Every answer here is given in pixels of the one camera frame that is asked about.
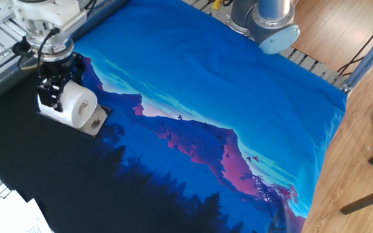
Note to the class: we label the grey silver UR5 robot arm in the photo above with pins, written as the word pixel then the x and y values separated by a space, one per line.
pixel 50 16

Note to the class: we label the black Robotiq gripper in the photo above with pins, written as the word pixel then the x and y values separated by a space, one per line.
pixel 58 69

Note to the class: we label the yellow plastic object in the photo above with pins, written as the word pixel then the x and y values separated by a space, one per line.
pixel 216 4

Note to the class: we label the aluminium frame post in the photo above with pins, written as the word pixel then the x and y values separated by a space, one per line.
pixel 368 58

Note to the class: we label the white paper roll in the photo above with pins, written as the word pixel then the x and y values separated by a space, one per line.
pixel 73 100

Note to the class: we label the white paper sheets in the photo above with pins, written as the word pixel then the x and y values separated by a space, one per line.
pixel 8 217

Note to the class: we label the mountain print tablecloth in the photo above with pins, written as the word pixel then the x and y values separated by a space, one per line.
pixel 189 97

